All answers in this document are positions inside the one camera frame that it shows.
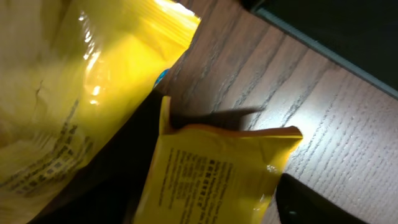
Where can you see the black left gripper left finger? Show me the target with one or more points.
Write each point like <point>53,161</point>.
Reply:
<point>108,189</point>

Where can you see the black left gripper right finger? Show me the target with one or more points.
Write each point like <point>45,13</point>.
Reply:
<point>299,204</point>

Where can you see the small yellow candy wrapper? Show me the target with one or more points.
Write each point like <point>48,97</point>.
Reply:
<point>204,174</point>

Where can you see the large yellow candy wrapper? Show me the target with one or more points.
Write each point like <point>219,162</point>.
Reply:
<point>72,73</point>

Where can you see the dark green box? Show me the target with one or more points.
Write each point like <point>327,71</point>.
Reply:
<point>359,35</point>

